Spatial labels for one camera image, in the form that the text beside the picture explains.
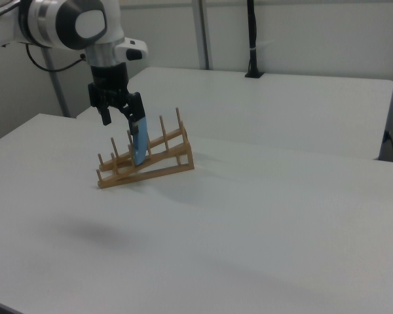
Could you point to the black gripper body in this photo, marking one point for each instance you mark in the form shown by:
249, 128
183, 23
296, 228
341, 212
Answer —
109, 85

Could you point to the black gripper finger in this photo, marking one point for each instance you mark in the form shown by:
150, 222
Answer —
136, 106
105, 116

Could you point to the blue round plate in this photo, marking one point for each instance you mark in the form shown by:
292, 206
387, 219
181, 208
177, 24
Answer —
140, 147

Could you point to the wooden plate rack with pegs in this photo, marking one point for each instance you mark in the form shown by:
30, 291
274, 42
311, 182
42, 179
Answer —
170, 160

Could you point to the black clamp on table corner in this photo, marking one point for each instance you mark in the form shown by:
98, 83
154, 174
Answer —
253, 32

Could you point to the grey metal frame post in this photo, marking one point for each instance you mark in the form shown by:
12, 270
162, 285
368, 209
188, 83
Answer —
57, 88
203, 32

